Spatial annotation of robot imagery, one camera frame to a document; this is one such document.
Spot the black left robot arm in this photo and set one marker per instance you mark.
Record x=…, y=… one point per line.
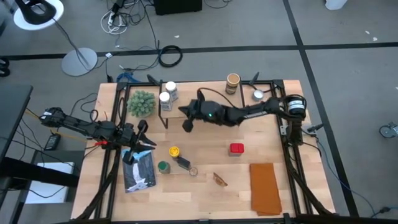
x=77, y=126

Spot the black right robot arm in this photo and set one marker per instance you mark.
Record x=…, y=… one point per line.
x=255, y=112

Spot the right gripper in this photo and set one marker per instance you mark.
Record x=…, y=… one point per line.
x=205, y=113

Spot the yellow-lid onion spice bottle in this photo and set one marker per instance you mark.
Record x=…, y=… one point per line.
x=174, y=152

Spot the wooden shelf with black frame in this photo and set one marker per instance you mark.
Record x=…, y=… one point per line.
x=186, y=96

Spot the black power adapter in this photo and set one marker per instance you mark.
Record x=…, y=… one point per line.
x=52, y=141

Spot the grey caster wheel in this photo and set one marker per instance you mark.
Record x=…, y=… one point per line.
x=388, y=130

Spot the small patterned ceramic pot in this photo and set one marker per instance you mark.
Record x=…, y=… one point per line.
x=258, y=95

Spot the green plant in patterned pot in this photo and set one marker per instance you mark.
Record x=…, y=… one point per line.
x=141, y=104

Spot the grey floor lamp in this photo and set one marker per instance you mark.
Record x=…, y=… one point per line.
x=79, y=62

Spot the green-lid oregano glass jar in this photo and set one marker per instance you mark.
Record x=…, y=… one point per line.
x=163, y=167

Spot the white power strip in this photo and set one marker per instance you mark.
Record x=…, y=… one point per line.
x=111, y=19

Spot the green black pepper tin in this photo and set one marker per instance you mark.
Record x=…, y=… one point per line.
x=184, y=162

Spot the orange taco seasoning pouch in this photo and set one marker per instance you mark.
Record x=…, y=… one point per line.
x=220, y=180

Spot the small cork-stoppered glass jar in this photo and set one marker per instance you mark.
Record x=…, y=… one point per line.
x=193, y=171

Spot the orange folded cloth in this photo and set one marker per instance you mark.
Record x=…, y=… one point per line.
x=264, y=189

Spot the black floor box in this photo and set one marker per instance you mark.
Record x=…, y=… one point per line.
x=177, y=6

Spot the tan-lid seasoning jar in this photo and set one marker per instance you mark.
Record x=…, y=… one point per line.
x=232, y=84

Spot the white-lid bagel seasoning jar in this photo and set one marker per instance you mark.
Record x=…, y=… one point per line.
x=171, y=90
x=165, y=101

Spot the white flat box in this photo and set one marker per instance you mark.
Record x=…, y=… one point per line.
x=46, y=186

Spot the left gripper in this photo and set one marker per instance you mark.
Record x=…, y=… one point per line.
x=132, y=140

